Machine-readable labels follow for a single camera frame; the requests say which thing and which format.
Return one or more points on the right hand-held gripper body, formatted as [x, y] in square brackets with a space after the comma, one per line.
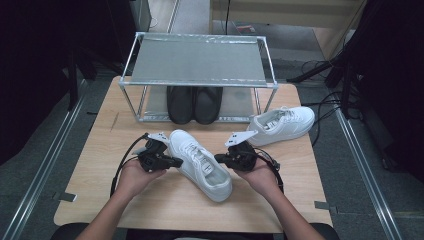
[245, 156]

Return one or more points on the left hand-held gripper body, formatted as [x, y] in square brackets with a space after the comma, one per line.
[153, 160]

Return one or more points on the white sneaker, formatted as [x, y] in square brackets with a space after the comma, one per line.
[203, 170]
[283, 130]

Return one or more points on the black slipper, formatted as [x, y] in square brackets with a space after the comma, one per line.
[180, 105]
[208, 105]

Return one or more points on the metal shoe rack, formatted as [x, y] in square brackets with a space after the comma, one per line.
[200, 60]

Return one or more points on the person's left hand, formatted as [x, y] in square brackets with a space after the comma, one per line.
[135, 180]

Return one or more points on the person's right hand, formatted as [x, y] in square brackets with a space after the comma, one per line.
[265, 181]

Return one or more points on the grey tape piece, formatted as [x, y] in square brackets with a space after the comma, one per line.
[65, 196]
[325, 206]

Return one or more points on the black stand leg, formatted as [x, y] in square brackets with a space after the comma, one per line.
[310, 71]

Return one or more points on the person's left leg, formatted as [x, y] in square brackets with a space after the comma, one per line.
[66, 231]

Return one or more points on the person's leg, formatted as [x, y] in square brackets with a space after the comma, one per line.
[66, 231]
[328, 232]

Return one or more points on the person's right leg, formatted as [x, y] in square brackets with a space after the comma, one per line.
[328, 232]

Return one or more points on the red flat object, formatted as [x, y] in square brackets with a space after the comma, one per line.
[245, 28]

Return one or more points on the grey metal cabinet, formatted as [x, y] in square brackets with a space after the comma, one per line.
[141, 15]

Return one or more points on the wooden cabinet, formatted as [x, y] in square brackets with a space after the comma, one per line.
[283, 13]

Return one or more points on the black curtain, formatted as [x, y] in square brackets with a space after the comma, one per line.
[33, 66]
[393, 66]

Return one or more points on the metal floor rail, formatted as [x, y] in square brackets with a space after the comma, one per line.
[366, 180]
[36, 180]

